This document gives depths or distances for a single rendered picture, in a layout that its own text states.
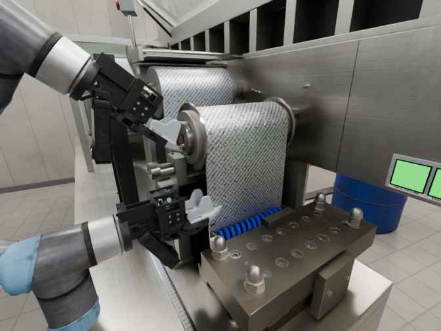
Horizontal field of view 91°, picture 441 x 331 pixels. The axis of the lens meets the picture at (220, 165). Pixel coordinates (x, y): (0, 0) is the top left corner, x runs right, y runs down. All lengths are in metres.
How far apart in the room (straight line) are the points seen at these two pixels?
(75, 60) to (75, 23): 3.39
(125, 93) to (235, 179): 0.28
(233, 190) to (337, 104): 0.32
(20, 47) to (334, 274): 0.60
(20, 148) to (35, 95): 0.75
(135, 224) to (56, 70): 0.26
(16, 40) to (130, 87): 0.14
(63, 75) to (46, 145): 3.54
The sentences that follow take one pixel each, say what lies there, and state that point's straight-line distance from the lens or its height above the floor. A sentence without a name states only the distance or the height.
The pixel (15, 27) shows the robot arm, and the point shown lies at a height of 1.43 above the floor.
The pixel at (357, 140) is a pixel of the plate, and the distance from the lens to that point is 0.58.
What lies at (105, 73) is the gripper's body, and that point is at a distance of 0.41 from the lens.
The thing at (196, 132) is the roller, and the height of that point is 1.27.
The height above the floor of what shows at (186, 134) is 1.26.
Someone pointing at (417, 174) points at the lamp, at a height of 1.19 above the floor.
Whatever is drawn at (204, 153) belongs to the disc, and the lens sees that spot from 0.43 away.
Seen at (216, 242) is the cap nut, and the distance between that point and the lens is 0.45.
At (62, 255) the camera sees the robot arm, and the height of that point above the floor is 1.13.
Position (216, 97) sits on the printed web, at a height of 1.32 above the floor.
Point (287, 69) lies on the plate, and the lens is 0.69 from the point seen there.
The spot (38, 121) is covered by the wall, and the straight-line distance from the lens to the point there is 3.87.
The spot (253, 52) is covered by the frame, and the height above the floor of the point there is 1.46.
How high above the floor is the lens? 1.36
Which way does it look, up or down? 21 degrees down
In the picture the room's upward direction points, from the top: 1 degrees counter-clockwise
